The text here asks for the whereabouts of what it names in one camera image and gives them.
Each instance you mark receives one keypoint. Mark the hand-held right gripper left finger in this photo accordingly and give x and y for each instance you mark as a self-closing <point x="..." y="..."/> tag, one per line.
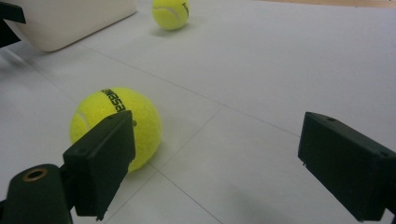
<point x="102" y="161"/>

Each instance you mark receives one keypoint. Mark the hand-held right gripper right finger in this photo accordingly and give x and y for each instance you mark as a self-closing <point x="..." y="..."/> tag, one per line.
<point x="348" y="165"/>

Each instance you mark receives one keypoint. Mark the white plastic bin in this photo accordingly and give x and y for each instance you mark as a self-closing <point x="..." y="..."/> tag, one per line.
<point x="62" y="21"/>

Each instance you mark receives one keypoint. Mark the yellow tennis ball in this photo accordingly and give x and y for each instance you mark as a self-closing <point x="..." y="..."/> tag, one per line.
<point x="168" y="15"/>
<point x="141" y="130"/>

